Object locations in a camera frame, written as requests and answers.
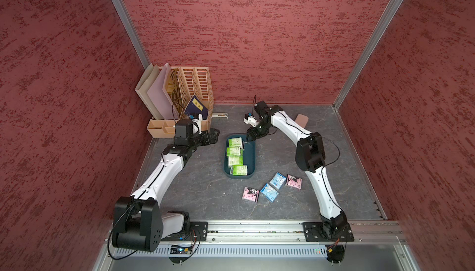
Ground teal storage box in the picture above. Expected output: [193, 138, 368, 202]
[223, 134, 256, 180]

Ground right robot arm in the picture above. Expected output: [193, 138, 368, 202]
[244, 101, 349, 241]

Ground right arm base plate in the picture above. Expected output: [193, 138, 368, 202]
[302, 222, 355, 243]

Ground pink tissue pack bottom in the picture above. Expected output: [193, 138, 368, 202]
[242, 187, 260, 203]

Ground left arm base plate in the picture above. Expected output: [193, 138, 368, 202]
[162, 222, 209, 242]

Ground blue tissue pack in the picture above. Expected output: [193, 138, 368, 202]
[261, 183, 279, 203]
[269, 172, 287, 191]

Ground pink case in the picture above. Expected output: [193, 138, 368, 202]
[295, 114, 309, 128]

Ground right corner aluminium profile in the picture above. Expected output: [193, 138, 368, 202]
[333, 0, 404, 112]

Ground green tissue pack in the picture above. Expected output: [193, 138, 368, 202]
[226, 147, 243, 157]
[231, 165, 248, 176]
[228, 137, 243, 148]
[228, 156, 244, 167]

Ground blue tissue pack bottom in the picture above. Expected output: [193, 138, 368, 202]
[261, 183, 279, 203]

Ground beige folder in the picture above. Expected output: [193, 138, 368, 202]
[134, 63, 165, 120]

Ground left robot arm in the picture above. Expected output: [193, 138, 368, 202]
[109, 119, 220, 252]

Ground left corner aluminium profile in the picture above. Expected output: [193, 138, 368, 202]
[111, 0, 150, 69]

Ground white stapler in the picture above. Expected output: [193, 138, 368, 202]
[212, 112, 228, 119]

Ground beige file organizer rack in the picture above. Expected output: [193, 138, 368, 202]
[136, 63, 214, 138]

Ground pink tissue pack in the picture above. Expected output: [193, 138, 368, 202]
[242, 187, 260, 203]
[286, 175, 303, 190]

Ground gold patterned book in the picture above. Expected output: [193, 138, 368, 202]
[166, 68, 183, 114]

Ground navy blue book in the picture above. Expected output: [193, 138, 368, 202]
[184, 95, 209, 120]

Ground corner aluminium profile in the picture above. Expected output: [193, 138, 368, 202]
[333, 0, 404, 112]
[111, 0, 150, 69]

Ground pink folder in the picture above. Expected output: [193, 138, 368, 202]
[146, 63, 178, 120]

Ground left circuit board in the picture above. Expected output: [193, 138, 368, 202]
[169, 245, 194, 255]

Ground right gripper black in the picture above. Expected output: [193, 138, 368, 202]
[247, 119, 274, 142]

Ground aluminium front rail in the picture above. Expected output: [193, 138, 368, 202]
[161, 220, 408, 245]

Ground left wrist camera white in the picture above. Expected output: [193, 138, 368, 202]
[189, 113, 203, 134]

